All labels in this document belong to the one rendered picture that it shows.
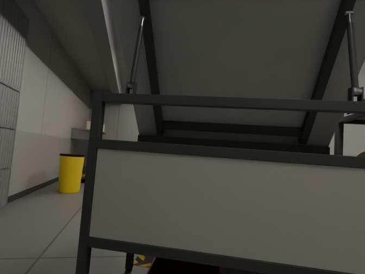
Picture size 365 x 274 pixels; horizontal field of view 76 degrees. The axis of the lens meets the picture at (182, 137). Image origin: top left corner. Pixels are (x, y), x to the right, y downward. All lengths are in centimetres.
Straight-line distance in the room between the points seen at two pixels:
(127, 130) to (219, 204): 745
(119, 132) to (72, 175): 432
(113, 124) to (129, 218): 736
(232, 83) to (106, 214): 89
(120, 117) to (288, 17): 743
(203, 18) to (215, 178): 74
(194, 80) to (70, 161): 312
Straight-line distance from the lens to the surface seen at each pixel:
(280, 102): 96
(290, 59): 131
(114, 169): 101
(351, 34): 118
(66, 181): 419
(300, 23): 127
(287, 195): 96
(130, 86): 103
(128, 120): 829
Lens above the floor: 77
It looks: 4 degrees up
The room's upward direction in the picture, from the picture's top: 4 degrees clockwise
